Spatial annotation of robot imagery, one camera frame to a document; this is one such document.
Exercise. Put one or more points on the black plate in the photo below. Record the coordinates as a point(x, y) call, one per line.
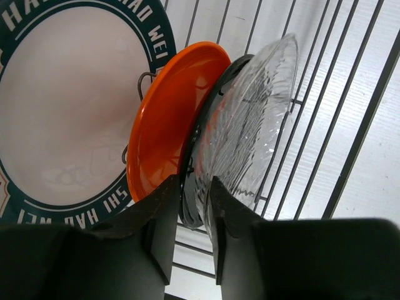
point(188, 211)

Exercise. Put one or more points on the white plate with dark rim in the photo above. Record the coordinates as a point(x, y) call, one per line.
point(69, 71)

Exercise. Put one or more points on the orange plastic plate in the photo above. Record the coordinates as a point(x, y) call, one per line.
point(167, 114)

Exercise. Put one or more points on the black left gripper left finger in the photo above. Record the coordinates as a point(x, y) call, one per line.
point(128, 256)

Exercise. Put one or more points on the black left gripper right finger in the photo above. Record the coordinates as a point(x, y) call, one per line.
point(307, 259)

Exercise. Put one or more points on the grey wire dish rack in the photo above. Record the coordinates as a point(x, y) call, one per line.
point(344, 118)

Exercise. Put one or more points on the clear glass plate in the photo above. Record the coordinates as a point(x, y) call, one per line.
point(241, 134)

